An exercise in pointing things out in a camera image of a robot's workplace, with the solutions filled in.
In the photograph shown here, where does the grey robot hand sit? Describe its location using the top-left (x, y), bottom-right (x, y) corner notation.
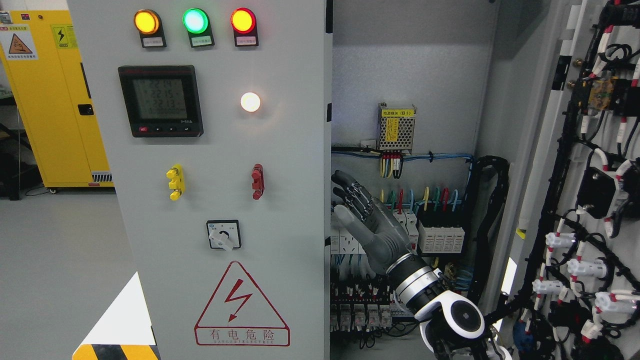
top-left (331, 170), bottom-right (425, 281)

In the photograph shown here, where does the grey cabinet door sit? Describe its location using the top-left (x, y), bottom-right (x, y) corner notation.
top-left (67, 0), bottom-right (333, 360)
top-left (481, 0), bottom-right (639, 360)

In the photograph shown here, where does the white breaker and socket row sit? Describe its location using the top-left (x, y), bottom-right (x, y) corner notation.
top-left (330, 209), bottom-right (419, 255)

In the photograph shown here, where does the black surge protector block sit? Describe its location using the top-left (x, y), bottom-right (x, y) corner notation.
top-left (417, 209), bottom-right (466, 256)

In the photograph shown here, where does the brass ground terminal bar right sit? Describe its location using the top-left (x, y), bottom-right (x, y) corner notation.
top-left (441, 262), bottom-right (458, 288)

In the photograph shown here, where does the lower relay terminal row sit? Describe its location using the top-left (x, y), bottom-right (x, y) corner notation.
top-left (329, 275), bottom-right (416, 334)

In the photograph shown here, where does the perforated metal power supply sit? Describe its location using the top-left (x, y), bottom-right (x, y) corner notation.
top-left (376, 102), bottom-right (418, 154)

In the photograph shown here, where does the red electric hazard sticker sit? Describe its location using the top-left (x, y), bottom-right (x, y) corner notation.
top-left (194, 260), bottom-right (291, 347)

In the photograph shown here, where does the white lit indicator lamp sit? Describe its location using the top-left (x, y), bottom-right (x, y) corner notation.
top-left (240, 92), bottom-right (262, 113)

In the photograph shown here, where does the red indicator lamp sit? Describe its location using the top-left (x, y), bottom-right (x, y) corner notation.
top-left (230, 7), bottom-right (259, 47)

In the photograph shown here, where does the black digital power meter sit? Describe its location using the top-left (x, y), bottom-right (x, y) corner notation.
top-left (118, 64), bottom-right (204, 138)

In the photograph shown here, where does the green indicator lamp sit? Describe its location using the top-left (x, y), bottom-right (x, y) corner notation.
top-left (182, 7), bottom-right (215, 48)

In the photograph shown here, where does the amber indicator lamp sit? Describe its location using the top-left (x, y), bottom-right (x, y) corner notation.
top-left (134, 9), bottom-right (167, 49)

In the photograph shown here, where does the yellow safety storage cabinet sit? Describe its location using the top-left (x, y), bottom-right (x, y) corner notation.
top-left (1, 10), bottom-right (114, 189)

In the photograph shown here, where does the right black cable conduit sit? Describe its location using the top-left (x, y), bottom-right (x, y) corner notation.
top-left (461, 155), bottom-right (531, 331)

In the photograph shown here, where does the red terminal post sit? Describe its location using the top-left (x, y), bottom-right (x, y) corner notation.
top-left (251, 163), bottom-right (265, 200)

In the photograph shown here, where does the black white rotary switch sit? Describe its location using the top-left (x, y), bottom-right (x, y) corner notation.
top-left (206, 219), bottom-right (242, 251)

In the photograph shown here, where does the yellow terminal post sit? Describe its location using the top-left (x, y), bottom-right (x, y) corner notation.
top-left (166, 163), bottom-right (186, 201)

